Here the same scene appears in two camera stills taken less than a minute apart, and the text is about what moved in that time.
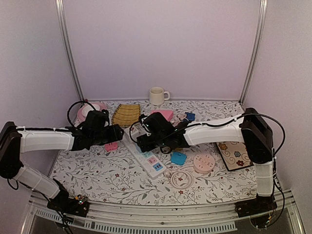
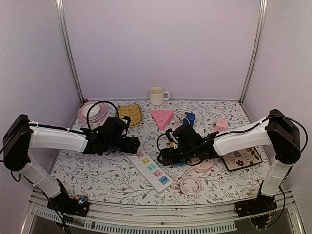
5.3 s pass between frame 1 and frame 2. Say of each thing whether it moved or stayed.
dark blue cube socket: stayed
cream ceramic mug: stayed
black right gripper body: moved
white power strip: moved
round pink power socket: stayed
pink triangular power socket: stayed
